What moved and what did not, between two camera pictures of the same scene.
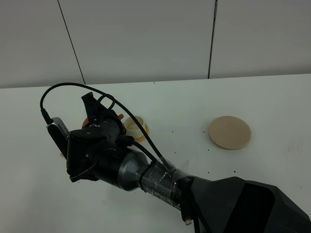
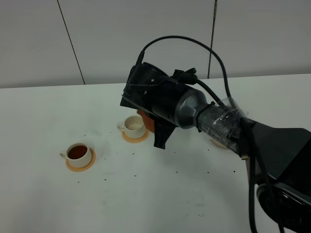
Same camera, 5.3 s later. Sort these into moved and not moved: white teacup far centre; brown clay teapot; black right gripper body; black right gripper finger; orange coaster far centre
Moved: black right gripper body; black right gripper finger; brown clay teapot
Not moved: orange coaster far centre; white teacup far centre
